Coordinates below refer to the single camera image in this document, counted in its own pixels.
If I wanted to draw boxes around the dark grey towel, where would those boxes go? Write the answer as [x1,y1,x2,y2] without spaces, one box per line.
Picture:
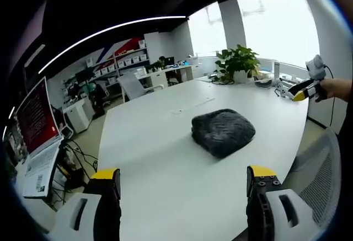
[191,109,256,160]

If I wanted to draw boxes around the person's right hand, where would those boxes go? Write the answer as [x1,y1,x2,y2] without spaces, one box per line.
[314,77,349,103]

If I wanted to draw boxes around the white device on table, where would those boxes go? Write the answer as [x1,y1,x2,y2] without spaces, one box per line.
[274,77,293,99]

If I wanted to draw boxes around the grey mesh office chair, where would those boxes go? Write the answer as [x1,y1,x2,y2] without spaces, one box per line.
[282,126,342,236]

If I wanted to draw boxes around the green potted plant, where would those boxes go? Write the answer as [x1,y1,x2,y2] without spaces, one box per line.
[213,44,261,85]

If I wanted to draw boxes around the white laptop with red screen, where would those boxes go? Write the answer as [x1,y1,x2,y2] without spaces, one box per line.
[15,76,65,199]

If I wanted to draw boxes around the white drawer cabinet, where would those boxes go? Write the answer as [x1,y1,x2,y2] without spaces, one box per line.
[62,98,93,134]

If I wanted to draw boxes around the white office chair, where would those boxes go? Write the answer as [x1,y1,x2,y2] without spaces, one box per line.
[116,71,164,103]

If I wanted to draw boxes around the white desk with cabinets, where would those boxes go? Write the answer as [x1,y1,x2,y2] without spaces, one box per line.
[135,62,201,88]

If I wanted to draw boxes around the black computer monitor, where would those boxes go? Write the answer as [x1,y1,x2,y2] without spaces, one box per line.
[74,69,95,85]

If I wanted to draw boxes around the white storage shelf with bins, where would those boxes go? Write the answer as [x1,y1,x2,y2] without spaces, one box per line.
[84,39,149,87]

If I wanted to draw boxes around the small green plant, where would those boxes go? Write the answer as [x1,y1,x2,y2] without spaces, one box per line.
[145,60,164,73]

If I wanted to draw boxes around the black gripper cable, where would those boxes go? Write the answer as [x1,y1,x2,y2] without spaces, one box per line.
[323,63,338,128]

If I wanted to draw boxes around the black floor cables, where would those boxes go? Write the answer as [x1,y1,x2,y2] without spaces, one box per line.
[51,139,99,206]

